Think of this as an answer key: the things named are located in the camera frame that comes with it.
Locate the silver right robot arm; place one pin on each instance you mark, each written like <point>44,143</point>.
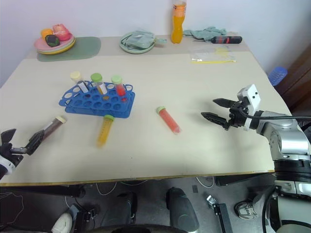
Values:
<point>289,140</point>

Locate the labelled yellow tube green cap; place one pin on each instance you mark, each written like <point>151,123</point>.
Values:
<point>99,83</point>

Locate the grey sneaker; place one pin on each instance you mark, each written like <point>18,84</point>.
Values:
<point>246,208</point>

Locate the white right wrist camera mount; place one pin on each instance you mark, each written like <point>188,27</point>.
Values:
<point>253,97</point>

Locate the green placemat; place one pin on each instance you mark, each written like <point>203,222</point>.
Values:
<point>85,48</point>

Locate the brown wooden cabinet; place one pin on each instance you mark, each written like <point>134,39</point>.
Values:
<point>300,80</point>

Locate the white tube with cream cap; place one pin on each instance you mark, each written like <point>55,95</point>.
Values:
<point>79,80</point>

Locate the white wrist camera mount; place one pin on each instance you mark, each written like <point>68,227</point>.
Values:
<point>6,167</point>
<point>253,97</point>

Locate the silver robot torso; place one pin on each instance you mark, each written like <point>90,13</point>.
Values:
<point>294,206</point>

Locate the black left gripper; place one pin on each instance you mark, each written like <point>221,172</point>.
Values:
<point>9,155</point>

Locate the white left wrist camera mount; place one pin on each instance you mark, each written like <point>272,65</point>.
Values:
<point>6,167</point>

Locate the long red tube green cap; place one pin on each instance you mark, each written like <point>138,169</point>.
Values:
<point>168,120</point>

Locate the white shoe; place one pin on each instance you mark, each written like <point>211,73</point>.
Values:
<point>62,222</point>

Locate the long yellow tube green cap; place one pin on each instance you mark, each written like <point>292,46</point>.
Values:
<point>105,132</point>

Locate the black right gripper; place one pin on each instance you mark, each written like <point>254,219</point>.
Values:
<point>239,116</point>

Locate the dark green toy fruit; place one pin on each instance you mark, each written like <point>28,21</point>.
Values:
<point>52,40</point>

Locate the black metal bar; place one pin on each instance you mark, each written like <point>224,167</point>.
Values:
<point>222,216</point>

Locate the orange soda bottle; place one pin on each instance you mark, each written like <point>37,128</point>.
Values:
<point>177,26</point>

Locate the pink toy fruit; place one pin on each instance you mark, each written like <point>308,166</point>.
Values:
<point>62,31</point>

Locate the pale green folded bag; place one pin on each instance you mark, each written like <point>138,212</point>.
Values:
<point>139,40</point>

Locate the black and red tool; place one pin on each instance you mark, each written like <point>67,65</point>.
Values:
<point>226,40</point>

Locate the blue test tube rack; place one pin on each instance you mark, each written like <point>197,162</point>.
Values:
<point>97,104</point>

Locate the short red tube green cap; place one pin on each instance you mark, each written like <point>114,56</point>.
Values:
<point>119,87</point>

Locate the green cloth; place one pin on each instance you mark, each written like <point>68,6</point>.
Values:
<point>206,32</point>

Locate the large dark rounded shape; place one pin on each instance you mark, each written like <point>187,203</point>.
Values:
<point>182,208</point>

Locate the stack of pastel plates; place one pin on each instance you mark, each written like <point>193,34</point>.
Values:
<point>62,47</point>

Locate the clear yellow zip bag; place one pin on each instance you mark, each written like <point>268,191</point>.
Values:
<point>213,55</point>

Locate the black table frame beam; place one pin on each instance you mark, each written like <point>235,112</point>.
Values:
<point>243,180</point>
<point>48,190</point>

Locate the blue ribbed bottle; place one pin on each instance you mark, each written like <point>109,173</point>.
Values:
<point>278,75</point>

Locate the orange toy fruit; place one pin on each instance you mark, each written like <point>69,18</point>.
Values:
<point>46,32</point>

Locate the brown tube with cream cap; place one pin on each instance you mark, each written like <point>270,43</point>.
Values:
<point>54,125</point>

